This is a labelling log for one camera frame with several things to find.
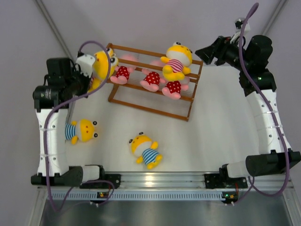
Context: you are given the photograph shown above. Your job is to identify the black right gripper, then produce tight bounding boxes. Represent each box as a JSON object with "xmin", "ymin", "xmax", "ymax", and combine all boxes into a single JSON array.
[{"xmin": 195, "ymin": 34, "xmax": 251, "ymax": 72}]

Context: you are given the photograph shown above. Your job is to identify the yellow toy pink stripes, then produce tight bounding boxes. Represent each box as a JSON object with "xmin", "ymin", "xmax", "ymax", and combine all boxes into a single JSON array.
[
  {"xmin": 88, "ymin": 48, "xmax": 119, "ymax": 92},
  {"xmin": 160, "ymin": 42, "xmax": 192, "ymax": 81}
]

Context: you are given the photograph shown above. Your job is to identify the pink toy red dots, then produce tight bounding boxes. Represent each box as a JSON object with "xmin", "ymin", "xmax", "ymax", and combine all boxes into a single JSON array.
[
  {"xmin": 162, "ymin": 76, "xmax": 190, "ymax": 100},
  {"xmin": 140, "ymin": 68, "xmax": 166, "ymax": 92},
  {"xmin": 110, "ymin": 54, "xmax": 138, "ymax": 85}
]

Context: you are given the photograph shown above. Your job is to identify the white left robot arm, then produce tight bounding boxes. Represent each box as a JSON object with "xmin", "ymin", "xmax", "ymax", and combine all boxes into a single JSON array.
[{"xmin": 31, "ymin": 54, "xmax": 106, "ymax": 188}]

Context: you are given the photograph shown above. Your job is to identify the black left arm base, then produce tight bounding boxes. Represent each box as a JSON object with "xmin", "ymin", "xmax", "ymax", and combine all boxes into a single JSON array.
[{"xmin": 79, "ymin": 165, "xmax": 121, "ymax": 189}]

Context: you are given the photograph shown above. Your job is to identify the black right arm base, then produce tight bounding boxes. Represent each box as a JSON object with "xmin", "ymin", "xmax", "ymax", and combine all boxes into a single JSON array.
[{"xmin": 204, "ymin": 164, "xmax": 248, "ymax": 189}]

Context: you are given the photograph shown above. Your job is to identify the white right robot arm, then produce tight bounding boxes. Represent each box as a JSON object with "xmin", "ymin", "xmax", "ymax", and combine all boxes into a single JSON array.
[{"xmin": 195, "ymin": 35, "xmax": 301, "ymax": 187}]

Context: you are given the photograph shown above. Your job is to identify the brown wooden toy shelf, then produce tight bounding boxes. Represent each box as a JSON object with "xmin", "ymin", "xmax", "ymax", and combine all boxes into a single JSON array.
[{"xmin": 107, "ymin": 43, "xmax": 203, "ymax": 121}]

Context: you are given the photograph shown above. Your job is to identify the yellow toy blue stripes left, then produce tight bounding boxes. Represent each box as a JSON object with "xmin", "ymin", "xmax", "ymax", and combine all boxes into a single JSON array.
[{"xmin": 64, "ymin": 119, "xmax": 98, "ymax": 145}]

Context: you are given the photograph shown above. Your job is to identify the yellow toy blue stripes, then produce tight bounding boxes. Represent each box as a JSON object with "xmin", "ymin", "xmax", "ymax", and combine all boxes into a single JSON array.
[
  {"xmin": 128, "ymin": 132, "xmax": 163, "ymax": 170},
  {"xmin": 64, "ymin": 119, "xmax": 98, "ymax": 145}
]

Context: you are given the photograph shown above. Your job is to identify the yellow toy blue stripes centre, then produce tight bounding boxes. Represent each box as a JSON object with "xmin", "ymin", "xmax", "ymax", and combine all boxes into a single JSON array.
[{"xmin": 128, "ymin": 132, "xmax": 163, "ymax": 170}]

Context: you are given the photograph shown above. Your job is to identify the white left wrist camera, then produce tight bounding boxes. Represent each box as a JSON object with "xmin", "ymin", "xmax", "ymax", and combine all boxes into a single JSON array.
[{"xmin": 76, "ymin": 52, "xmax": 95, "ymax": 78}]

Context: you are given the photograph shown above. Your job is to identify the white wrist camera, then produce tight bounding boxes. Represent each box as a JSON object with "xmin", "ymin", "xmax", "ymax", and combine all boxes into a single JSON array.
[
  {"xmin": 230, "ymin": 17, "xmax": 251, "ymax": 44},
  {"xmin": 76, "ymin": 52, "xmax": 95, "ymax": 78}
]

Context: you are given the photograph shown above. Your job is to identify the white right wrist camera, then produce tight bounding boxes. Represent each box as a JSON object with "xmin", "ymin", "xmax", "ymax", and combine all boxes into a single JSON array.
[{"xmin": 230, "ymin": 17, "xmax": 251, "ymax": 44}]

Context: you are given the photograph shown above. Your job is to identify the aluminium mounting rail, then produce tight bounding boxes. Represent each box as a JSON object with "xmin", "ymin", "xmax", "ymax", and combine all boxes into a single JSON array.
[{"xmin": 45, "ymin": 172, "xmax": 285, "ymax": 204}]

